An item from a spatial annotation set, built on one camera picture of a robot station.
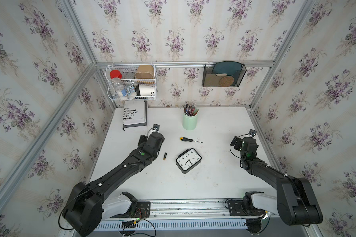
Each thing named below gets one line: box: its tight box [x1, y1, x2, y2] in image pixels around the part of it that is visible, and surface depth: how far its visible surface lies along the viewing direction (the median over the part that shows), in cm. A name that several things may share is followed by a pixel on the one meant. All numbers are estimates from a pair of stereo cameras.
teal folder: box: [211, 61, 242, 86], surface depth 94 cm
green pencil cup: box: [182, 110, 199, 131], surface depth 104 cm
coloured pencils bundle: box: [182, 100, 200, 117], surface depth 103 cm
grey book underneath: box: [122, 100, 148, 131], surface depth 106 cm
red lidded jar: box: [109, 69, 123, 80], surface depth 93 cm
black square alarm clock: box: [175, 148, 202, 174], surface depth 90 cm
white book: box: [122, 100, 146, 126], surface depth 109 cm
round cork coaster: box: [219, 76, 235, 88], surface depth 99 cm
